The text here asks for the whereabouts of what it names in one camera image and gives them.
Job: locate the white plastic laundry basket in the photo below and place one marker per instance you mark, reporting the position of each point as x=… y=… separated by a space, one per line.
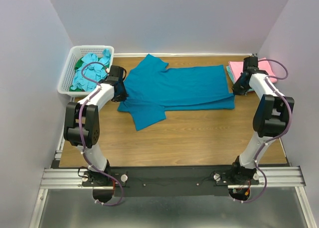
x=68 y=72

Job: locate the light blue crumpled t-shirt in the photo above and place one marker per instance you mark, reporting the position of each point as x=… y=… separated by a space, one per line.
x=106 y=54

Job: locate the green t-shirt in basket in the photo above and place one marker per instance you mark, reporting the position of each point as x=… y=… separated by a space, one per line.
x=94 y=72

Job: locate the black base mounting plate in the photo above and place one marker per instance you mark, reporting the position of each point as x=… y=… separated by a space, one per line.
x=169 y=181

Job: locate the pink folded t-shirt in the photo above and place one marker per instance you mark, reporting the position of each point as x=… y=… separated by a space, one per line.
x=237 y=68

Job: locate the teal blue t-shirt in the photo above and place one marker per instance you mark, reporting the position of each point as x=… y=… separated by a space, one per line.
x=154 y=88

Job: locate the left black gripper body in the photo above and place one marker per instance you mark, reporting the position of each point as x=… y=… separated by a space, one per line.
x=123 y=94

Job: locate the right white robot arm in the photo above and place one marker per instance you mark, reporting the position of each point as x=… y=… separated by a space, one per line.
x=271 y=121

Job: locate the mint folded t-shirt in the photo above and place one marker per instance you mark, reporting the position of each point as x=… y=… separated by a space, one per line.
x=231 y=74

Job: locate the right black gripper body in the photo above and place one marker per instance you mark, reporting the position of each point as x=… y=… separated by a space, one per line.
x=240 y=87

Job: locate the aluminium extrusion rail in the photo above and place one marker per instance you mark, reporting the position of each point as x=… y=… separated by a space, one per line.
x=276 y=177

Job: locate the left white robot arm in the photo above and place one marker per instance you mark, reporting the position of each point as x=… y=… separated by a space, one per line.
x=82 y=124

